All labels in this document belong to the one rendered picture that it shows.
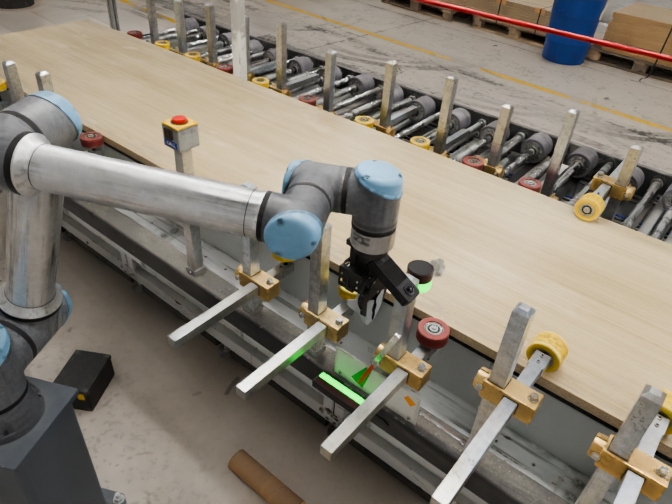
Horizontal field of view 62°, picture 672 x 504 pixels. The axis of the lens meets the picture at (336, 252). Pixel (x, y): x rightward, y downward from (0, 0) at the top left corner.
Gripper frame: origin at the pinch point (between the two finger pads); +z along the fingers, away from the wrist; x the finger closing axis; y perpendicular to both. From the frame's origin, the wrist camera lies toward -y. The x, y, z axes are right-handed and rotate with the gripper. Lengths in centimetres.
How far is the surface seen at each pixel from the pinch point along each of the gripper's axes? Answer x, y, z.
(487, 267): -51, -6, 11
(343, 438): 18.7, -8.6, 15.0
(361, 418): 12.2, -8.4, 15.0
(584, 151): -159, 3, 15
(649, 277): -79, -43, 11
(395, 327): -6.1, -3.2, 4.3
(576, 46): -563, 131, 80
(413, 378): -5.3, -10.6, 15.6
